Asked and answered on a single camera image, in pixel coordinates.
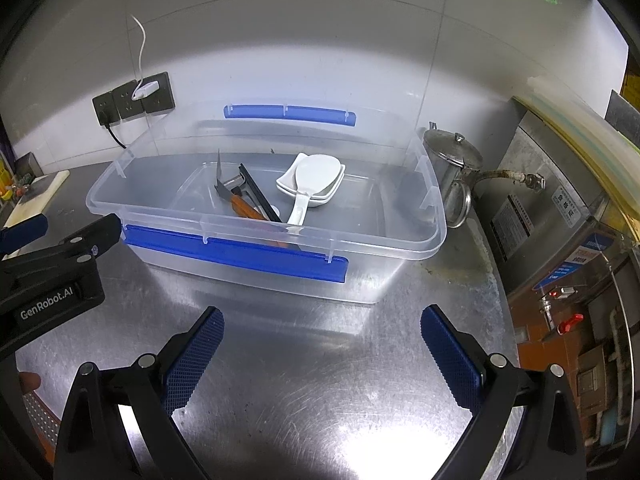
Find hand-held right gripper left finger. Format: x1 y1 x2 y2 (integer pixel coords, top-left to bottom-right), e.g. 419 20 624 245
52 306 226 480

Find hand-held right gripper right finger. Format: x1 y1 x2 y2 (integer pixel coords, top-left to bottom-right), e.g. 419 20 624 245
420 305 593 480

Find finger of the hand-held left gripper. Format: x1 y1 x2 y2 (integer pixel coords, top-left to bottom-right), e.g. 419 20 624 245
0 214 49 257
0 213 123 286

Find clear plastic container blue handles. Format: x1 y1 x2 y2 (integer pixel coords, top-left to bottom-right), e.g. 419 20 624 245
86 102 447 306

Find white rice paddle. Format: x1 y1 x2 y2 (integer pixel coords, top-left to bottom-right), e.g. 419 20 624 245
286 154 342 233

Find small metal box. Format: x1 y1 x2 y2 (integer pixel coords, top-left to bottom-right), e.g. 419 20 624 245
15 152 43 176

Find brown cardboard box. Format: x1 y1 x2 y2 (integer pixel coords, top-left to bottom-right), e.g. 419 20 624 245
575 345 610 397

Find long black utensil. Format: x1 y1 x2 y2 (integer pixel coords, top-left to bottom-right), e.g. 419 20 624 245
227 161 284 225

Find stainless steel water boiler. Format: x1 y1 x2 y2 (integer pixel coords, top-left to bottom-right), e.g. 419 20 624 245
480 95 640 321

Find metal spout pipe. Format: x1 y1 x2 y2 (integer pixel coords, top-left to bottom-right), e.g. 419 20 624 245
472 169 547 192

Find white square dish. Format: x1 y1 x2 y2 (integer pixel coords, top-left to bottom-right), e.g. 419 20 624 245
276 152 347 201
277 180 346 209

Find metal teapot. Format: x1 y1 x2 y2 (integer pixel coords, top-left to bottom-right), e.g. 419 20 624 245
422 121 485 229

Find yellow cutting board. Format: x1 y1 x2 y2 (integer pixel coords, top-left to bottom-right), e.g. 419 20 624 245
512 95 640 196

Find translucent white cutting board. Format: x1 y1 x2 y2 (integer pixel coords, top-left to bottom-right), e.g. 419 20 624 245
527 75 640 166

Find grey ribbed metal panel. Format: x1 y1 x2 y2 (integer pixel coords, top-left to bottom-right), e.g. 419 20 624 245
607 89 640 133

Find black plug with cable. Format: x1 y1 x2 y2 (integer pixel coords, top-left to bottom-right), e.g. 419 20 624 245
97 110 128 150

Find black wall socket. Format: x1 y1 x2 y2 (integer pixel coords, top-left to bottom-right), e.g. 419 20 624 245
140 71 176 113
112 82 146 120
92 92 121 127

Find white plug with cable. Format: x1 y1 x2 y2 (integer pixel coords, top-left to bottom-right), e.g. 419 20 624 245
131 14 157 100

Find orange handled knife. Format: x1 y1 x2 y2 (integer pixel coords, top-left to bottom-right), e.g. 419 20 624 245
214 149 296 251

